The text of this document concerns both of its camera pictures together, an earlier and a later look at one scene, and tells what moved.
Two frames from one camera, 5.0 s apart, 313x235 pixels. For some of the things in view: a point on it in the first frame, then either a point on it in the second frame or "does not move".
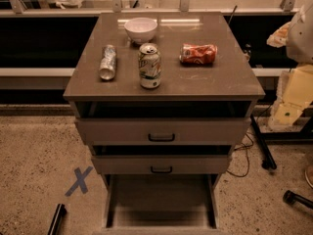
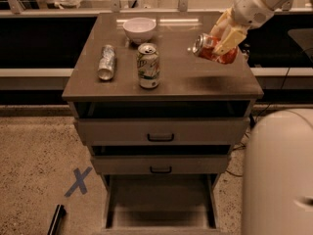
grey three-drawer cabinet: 163,99 does not move
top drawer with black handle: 163,122 does not move
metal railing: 290,5 does not move
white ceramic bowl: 140,30 does not move
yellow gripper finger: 285,115 to 230,41
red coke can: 194,55 to 203,46
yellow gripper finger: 280,37 to 223,23
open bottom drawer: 161,205 does not move
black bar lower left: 60,212 does not move
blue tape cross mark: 80,181 does not move
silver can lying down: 108,62 does not move
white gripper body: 300,36 to 251,11
